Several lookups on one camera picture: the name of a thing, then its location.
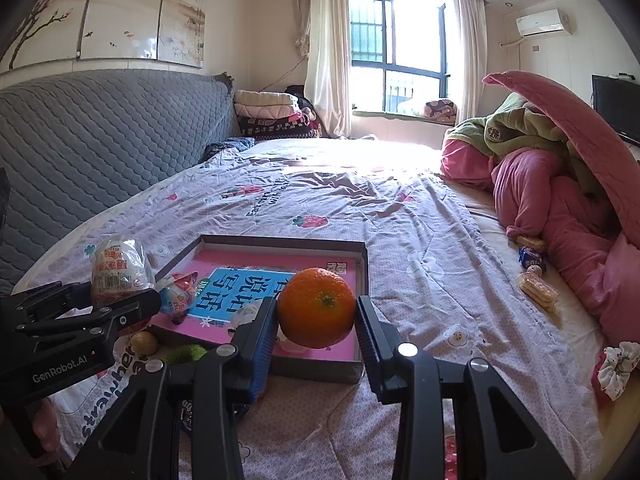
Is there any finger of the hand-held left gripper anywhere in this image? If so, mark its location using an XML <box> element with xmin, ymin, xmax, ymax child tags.
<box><xmin>0</xmin><ymin>282</ymin><xmax>93</xmax><ymax>328</ymax></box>
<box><xmin>15</xmin><ymin>290</ymin><xmax>162</xmax><ymax>356</ymax></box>

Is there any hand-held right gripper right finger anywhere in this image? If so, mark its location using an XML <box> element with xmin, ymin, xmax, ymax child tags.
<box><xmin>355</xmin><ymin>295</ymin><xmax>576</xmax><ymax>480</ymax></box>

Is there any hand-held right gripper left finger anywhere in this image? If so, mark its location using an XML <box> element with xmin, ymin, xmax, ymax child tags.
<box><xmin>62</xmin><ymin>296</ymin><xmax>279</xmax><ymax>480</ymax></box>

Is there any walnut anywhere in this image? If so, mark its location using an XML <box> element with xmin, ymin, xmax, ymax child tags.
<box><xmin>131</xmin><ymin>331</ymin><xmax>159</xmax><ymax>356</ymax></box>

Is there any red and white snack packet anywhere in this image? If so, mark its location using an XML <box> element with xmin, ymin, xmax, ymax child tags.
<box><xmin>91</xmin><ymin>237</ymin><xmax>156</xmax><ymax>306</ymax></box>

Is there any orange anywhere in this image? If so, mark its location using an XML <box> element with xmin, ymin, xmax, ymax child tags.
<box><xmin>276</xmin><ymin>267</ymin><xmax>357</xmax><ymax>350</ymax></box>

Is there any snack packet with blue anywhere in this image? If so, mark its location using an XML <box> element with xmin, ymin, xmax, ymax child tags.
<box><xmin>155</xmin><ymin>271</ymin><xmax>200</xmax><ymax>325</ymax></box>

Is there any green fuzzy scrunchie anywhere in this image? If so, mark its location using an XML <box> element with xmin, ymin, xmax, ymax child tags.
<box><xmin>162</xmin><ymin>344</ymin><xmax>210</xmax><ymax>366</ymax></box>

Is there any pink and blue book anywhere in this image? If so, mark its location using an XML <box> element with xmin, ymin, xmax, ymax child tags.
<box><xmin>155</xmin><ymin>250</ymin><xmax>362</xmax><ymax>361</ymax></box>

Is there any grey quilted headboard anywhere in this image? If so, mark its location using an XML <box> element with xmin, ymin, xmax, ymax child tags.
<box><xmin>0</xmin><ymin>70</ymin><xmax>236</xmax><ymax>296</ymax></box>

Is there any yellow wafer packet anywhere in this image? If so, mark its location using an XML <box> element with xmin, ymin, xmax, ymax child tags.
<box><xmin>520</xmin><ymin>271</ymin><xmax>558</xmax><ymax>308</ymax></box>

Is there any small blue snack packet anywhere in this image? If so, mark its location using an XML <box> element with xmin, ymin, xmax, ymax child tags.
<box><xmin>518</xmin><ymin>246</ymin><xmax>546</xmax><ymax>273</ymax></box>

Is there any dark patterned pillow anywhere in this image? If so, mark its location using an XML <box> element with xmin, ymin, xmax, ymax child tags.
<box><xmin>205</xmin><ymin>137</ymin><xmax>257</xmax><ymax>163</ymax></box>

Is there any dark patterned folded blanket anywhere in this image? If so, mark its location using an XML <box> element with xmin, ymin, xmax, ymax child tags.
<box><xmin>237</xmin><ymin>112</ymin><xmax>322</xmax><ymax>140</ymax></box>

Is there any pink quilt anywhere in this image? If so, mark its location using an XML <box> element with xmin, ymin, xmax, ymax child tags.
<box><xmin>440</xmin><ymin>137</ymin><xmax>640</xmax><ymax>356</ymax></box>

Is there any white floral scrunchie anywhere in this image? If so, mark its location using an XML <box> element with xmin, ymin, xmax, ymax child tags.
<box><xmin>591</xmin><ymin>341</ymin><xmax>640</xmax><ymax>401</ymax></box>

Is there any cream folded blanket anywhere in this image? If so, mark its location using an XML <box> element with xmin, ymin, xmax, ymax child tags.
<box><xmin>234</xmin><ymin>90</ymin><xmax>301</xmax><ymax>120</ymax></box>

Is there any patterned windowsill cushion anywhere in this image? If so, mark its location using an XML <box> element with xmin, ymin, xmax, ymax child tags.
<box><xmin>424</xmin><ymin>99</ymin><xmax>458</xmax><ymax>122</ymax></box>

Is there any black cloth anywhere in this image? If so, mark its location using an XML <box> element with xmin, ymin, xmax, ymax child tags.
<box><xmin>285</xmin><ymin>84</ymin><xmax>315</xmax><ymax>111</ymax></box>

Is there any green blanket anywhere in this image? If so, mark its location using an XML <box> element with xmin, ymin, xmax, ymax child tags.
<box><xmin>445</xmin><ymin>92</ymin><xmax>601</xmax><ymax>196</ymax></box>

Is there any cream curtain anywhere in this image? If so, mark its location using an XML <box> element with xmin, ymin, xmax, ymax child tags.
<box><xmin>440</xmin><ymin>0</ymin><xmax>488</xmax><ymax>123</ymax></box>
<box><xmin>295</xmin><ymin>0</ymin><xmax>353</xmax><ymax>138</ymax></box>

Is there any barred window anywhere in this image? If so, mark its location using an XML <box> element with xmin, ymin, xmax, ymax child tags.
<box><xmin>348</xmin><ymin>0</ymin><xmax>451</xmax><ymax>116</ymax></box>

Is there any black television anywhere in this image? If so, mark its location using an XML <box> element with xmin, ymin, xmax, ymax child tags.
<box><xmin>591</xmin><ymin>74</ymin><xmax>640</xmax><ymax>143</ymax></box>

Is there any white air conditioner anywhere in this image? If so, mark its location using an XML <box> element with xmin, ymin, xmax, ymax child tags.
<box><xmin>516</xmin><ymin>8</ymin><xmax>572</xmax><ymax>37</ymax></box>

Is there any floral wall panel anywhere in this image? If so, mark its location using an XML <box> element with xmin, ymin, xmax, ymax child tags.
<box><xmin>0</xmin><ymin>0</ymin><xmax>207</xmax><ymax>73</ymax></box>

